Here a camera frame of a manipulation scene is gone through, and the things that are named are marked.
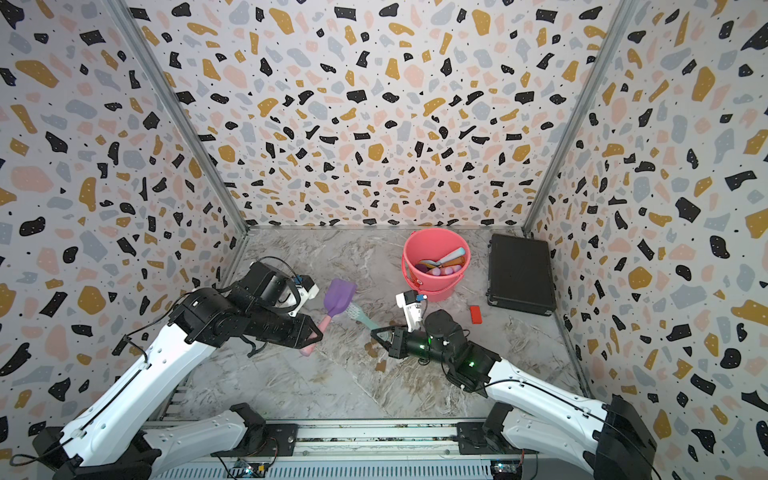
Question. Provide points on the purple trowel pink handle front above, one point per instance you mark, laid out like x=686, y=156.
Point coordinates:
x=338, y=298

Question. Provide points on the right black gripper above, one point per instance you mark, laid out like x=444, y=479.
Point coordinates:
x=400, y=343

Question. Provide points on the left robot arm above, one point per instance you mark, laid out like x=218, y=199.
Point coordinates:
x=108, y=440

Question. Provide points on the light blue trowel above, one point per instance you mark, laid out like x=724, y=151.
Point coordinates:
x=456, y=255

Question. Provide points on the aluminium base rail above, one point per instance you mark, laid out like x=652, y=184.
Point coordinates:
x=379, y=449

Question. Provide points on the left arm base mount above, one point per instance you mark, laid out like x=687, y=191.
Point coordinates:
x=271, y=439

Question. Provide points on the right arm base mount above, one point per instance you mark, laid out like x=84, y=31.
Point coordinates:
x=474, y=438

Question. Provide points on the purple trowel pink handle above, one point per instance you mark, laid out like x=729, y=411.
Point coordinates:
x=338, y=298
x=445, y=270

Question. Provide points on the pink plastic bucket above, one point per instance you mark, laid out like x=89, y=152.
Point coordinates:
x=432, y=244

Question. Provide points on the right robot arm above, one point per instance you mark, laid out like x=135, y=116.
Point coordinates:
x=606, y=440

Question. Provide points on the red block near bucket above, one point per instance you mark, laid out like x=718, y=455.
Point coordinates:
x=476, y=315

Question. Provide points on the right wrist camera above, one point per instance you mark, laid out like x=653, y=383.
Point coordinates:
x=413, y=305

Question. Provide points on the black case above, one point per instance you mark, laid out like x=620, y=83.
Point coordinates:
x=520, y=275

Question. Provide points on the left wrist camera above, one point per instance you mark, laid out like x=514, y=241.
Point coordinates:
x=307, y=290

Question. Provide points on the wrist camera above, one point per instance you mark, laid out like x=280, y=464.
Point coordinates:
x=307, y=290
x=413, y=305

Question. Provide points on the yellow trowel wooden handle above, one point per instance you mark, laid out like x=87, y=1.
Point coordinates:
x=426, y=265

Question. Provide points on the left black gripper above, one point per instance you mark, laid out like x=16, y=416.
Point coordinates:
x=304, y=325

